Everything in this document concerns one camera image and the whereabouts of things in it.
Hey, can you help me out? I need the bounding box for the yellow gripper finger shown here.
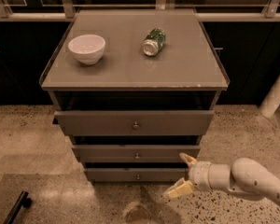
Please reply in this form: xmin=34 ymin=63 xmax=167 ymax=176
xmin=179 ymin=153 xmax=197 ymax=168
xmin=164 ymin=178 xmax=195 ymax=199

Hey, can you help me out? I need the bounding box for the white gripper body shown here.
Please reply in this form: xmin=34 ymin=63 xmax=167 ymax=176
xmin=189 ymin=161 xmax=211 ymax=191

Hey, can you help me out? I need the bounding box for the grey bottom drawer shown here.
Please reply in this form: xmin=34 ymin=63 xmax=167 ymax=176
xmin=85 ymin=168 xmax=188 ymax=182

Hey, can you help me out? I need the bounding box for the grey drawer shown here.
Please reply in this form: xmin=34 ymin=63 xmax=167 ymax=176
xmin=72 ymin=145 xmax=200 ymax=163
xmin=55 ymin=110 xmax=214 ymax=136
xmin=85 ymin=168 xmax=188 ymax=182

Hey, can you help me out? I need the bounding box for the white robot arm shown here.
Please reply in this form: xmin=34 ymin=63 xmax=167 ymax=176
xmin=164 ymin=153 xmax=280 ymax=207

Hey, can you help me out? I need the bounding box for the grey top drawer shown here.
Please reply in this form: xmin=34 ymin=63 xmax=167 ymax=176
xmin=55 ymin=110 xmax=214 ymax=136

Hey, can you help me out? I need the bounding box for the grey drawer cabinet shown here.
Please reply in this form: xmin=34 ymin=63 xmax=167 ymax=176
xmin=40 ymin=9 xmax=229 ymax=172

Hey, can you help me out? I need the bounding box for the grey middle drawer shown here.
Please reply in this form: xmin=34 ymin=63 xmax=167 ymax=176
xmin=72 ymin=145 xmax=200 ymax=163

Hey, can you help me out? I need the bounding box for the green soda can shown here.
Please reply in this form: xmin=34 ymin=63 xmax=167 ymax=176
xmin=143 ymin=28 xmax=166 ymax=57

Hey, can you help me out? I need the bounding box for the white ceramic bowl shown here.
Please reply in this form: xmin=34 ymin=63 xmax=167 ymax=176
xmin=68 ymin=35 xmax=106 ymax=65

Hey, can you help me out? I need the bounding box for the black bar on floor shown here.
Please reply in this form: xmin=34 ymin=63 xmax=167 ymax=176
xmin=3 ymin=191 xmax=32 ymax=224

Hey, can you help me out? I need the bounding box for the metal railing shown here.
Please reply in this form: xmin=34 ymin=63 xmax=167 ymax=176
xmin=0 ymin=0 xmax=280 ymax=22

